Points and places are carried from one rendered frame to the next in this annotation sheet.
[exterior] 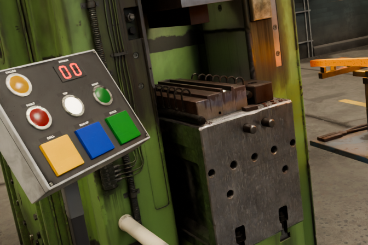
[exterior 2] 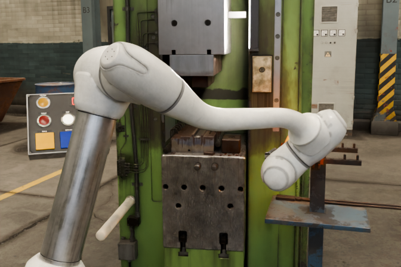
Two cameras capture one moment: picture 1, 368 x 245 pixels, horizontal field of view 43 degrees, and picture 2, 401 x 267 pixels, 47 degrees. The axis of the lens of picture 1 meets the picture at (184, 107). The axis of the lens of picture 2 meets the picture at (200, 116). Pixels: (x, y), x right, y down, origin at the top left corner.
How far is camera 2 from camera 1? 1.44 m
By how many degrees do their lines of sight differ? 37
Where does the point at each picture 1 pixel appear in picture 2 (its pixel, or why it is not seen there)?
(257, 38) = (256, 105)
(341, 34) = not seen: outside the picture
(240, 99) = (207, 145)
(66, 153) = (46, 140)
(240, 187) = (187, 204)
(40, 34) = not seen: hidden behind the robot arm
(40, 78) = (58, 101)
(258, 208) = (200, 224)
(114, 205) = (125, 187)
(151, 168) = (154, 173)
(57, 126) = (52, 127)
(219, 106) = (189, 146)
